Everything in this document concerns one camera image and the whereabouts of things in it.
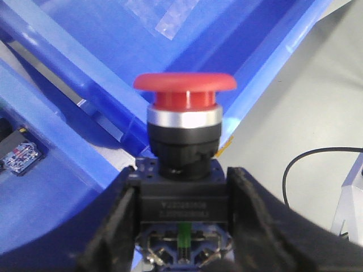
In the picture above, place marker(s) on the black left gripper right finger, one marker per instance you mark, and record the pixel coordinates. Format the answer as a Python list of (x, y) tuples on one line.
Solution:
[(269, 236)]

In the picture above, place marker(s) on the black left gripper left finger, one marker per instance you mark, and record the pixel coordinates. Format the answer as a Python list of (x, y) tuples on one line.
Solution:
[(112, 246)]

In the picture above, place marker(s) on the red mushroom push button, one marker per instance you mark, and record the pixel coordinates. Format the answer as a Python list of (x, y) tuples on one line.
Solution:
[(182, 192)]

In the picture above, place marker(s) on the white stand base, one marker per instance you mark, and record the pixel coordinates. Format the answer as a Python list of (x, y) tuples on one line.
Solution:
[(348, 215)]

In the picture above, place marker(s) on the blue crate front left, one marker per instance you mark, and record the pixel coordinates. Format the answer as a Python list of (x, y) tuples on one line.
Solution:
[(80, 159)]

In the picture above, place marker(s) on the blue crate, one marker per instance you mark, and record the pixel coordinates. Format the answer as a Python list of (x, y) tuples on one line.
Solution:
[(80, 159), (98, 48)]

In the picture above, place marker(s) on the blue crate front right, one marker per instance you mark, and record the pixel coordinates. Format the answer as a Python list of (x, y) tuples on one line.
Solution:
[(98, 48)]

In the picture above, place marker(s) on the clear tape patch in crate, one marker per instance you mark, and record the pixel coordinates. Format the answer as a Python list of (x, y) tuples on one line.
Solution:
[(162, 17)]

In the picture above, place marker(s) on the push button switch in crate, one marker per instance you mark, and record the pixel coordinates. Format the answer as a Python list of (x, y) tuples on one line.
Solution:
[(19, 151)]

